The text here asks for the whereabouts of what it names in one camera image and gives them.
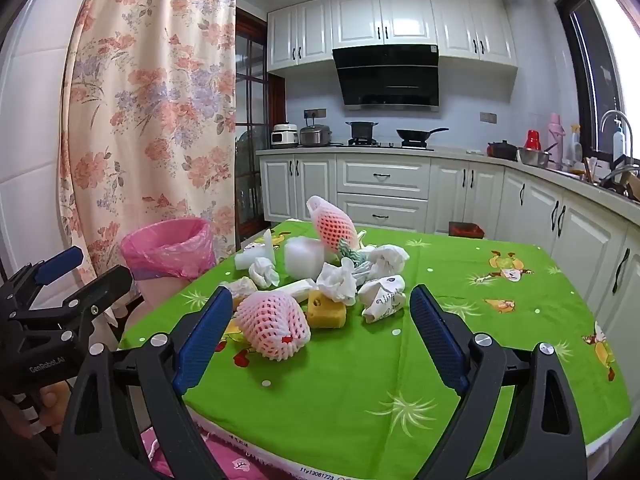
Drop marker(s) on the white soap bottle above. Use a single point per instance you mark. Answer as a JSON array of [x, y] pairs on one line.
[[619, 140]]

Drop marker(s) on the floral curtain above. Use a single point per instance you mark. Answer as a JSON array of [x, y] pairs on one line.
[[147, 128]]

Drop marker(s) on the black range hood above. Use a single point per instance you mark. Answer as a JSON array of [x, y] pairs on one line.
[[389, 75]]

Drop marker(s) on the steel bowl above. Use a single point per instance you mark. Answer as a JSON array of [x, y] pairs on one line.
[[533, 158]]

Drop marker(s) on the white paper cup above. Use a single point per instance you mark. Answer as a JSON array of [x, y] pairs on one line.
[[382, 298]]

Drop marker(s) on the white lower cabinets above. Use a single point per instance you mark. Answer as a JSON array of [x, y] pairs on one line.
[[590, 234]]

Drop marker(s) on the chrome faucet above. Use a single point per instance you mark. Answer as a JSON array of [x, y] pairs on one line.
[[611, 115]]

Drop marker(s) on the person's left hand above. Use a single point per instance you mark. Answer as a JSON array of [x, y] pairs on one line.
[[53, 402]]

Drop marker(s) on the black stock pot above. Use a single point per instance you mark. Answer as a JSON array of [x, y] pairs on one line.
[[361, 131]]

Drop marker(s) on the white foam strip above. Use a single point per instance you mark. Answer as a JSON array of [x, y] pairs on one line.
[[298, 290]]

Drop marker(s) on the black frying pan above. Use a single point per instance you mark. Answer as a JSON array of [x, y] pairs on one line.
[[417, 136]]

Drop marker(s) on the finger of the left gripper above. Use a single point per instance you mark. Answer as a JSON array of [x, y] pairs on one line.
[[54, 268], [85, 305]]

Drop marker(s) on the white cabinets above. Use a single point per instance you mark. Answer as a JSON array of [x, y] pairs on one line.
[[590, 234], [309, 32]]

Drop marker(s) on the pink thermos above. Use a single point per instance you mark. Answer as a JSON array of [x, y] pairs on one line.
[[556, 135]]

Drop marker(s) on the yellow sponge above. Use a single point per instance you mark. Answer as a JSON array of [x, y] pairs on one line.
[[324, 313]]

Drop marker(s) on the white rice cooker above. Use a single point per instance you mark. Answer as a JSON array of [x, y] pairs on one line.
[[284, 136]]

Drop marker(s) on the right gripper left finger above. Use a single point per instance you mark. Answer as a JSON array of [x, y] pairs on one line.
[[100, 437]]

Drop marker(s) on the white plastic bag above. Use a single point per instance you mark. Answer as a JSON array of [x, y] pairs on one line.
[[385, 260]]

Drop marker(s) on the large white foam block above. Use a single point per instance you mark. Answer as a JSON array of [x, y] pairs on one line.
[[303, 258]]

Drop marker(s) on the green cartoon tablecloth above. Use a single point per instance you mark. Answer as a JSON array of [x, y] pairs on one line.
[[366, 402]]

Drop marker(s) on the white upper cabinets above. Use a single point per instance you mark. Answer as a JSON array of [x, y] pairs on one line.
[[309, 32]]

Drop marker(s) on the small white tissue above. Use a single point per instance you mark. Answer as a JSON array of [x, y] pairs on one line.
[[263, 273]]

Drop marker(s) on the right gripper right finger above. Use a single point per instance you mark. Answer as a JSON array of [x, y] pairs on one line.
[[542, 437]]

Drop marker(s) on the steel pressure cooker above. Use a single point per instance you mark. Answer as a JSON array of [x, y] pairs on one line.
[[314, 135]]

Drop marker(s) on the pink lined trash bin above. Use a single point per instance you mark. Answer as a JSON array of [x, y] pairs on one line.
[[166, 256]]

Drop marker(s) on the glass door wooden frame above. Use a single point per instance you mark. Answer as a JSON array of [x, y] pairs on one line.
[[254, 117]]

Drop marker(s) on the dark casserole pot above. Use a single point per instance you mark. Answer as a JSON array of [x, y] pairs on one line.
[[502, 150]]

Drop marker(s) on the red floor bin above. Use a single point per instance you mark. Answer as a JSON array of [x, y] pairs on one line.
[[466, 229]]

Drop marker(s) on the stepped white foam piece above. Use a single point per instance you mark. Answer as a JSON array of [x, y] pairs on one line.
[[243, 260]]

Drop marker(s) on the green white woven cloth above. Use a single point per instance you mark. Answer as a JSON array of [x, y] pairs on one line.
[[345, 251]]

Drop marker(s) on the pink foam fruit net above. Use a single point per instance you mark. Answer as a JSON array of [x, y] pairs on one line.
[[332, 224], [274, 324]]

